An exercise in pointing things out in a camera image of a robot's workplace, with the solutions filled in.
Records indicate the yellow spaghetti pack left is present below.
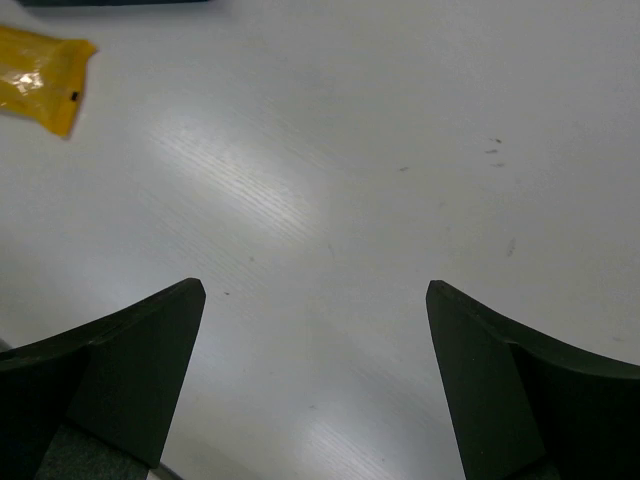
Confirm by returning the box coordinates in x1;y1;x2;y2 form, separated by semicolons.
1;26;97;138

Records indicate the blue Barilla rigatoni box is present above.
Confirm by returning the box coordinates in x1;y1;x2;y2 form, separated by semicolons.
17;0;208;8

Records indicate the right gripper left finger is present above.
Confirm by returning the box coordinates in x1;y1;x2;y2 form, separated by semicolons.
1;278;206;479

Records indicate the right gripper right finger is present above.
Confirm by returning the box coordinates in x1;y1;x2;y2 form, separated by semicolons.
426;280;639;479

